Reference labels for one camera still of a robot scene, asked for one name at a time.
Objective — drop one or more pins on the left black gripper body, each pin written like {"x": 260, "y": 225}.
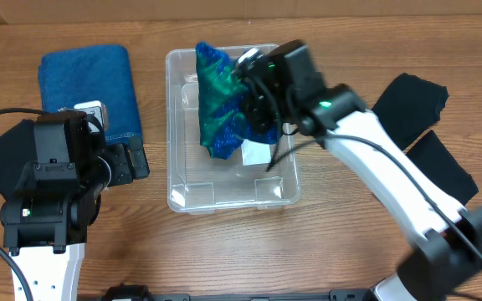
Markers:
{"x": 121, "y": 170}

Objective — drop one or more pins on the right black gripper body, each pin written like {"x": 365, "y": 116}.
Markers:
{"x": 269, "y": 111}

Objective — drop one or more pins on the blue sequin glitter garment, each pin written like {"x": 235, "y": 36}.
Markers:
{"x": 223, "y": 126}

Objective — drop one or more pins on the black cloth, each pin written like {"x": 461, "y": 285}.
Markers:
{"x": 434, "y": 160}
{"x": 408, "y": 106}
{"x": 17, "y": 147}

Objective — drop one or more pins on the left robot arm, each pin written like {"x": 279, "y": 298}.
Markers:
{"x": 57, "y": 196}

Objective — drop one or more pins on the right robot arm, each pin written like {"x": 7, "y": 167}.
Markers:
{"x": 445, "y": 237}

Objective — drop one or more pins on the clear plastic storage bin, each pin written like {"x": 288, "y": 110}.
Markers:
{"x": 199, "y": 184}

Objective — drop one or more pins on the white label in bin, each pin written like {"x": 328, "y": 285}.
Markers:
{"x": 255, "y": 153}

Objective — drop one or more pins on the folded blue denim jeans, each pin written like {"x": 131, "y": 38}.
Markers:
{"x": 101, "y": 72}

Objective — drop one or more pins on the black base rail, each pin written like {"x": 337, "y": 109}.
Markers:
{"x": 142, "y": 292}

